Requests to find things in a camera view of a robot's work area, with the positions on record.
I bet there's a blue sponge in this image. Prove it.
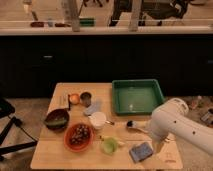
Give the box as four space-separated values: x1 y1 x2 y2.
129 142 153 163

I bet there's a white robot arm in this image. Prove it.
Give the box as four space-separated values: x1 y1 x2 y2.
148 98 213 155

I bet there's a green plastic tray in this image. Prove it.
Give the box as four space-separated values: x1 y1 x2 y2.
112 79 164 116

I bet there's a green plastic cup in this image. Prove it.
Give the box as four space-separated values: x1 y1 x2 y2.
101 137 118 155

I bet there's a white cup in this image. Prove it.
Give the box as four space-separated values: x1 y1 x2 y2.
89 112 106 130

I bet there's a grey blue cloth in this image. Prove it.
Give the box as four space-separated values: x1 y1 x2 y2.
83 100 101 116

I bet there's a wooden table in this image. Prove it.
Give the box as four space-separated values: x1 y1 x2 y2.
31 83 183 171

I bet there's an orange bowl with grapes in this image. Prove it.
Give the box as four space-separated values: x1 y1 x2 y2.
64 123 94 152

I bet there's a small metal cup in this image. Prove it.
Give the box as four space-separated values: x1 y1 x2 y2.
80 92 92 107

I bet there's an orange fruit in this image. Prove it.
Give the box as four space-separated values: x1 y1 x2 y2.
69 93 80 105

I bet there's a black knife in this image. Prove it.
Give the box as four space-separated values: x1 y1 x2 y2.
67 94 71 111

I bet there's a dark brown bowl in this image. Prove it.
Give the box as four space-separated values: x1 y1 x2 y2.
44 109 69 131

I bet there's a black tripod stand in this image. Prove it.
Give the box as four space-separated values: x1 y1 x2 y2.
0 97 38 161

